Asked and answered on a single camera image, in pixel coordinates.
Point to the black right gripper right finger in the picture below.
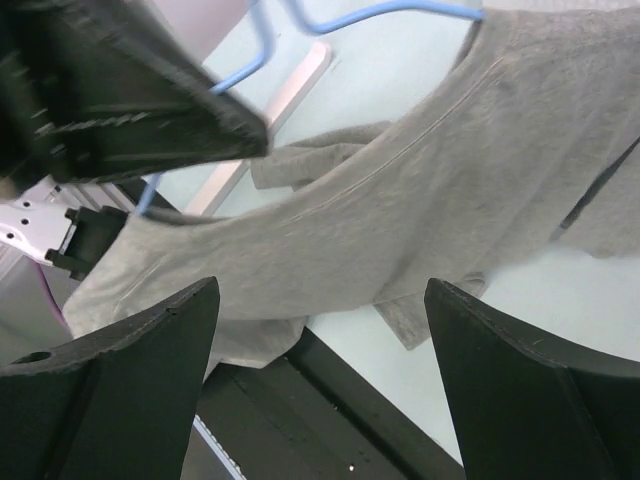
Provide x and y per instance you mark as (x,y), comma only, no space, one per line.
(528,404)

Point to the grey t shirt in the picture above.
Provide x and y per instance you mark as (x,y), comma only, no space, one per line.
(530,138)

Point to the light blue plastic hanger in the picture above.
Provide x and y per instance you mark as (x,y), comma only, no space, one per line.
(382,64)

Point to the silver clothes rack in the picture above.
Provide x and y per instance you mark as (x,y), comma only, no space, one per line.
(270,125)

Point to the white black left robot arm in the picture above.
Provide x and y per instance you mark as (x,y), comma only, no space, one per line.
(72,239)

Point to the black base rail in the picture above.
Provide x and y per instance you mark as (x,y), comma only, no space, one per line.
(309,415)

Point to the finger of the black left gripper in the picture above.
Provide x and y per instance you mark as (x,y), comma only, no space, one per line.
(99,91)

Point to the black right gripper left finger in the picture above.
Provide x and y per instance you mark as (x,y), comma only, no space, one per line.
(117,403)

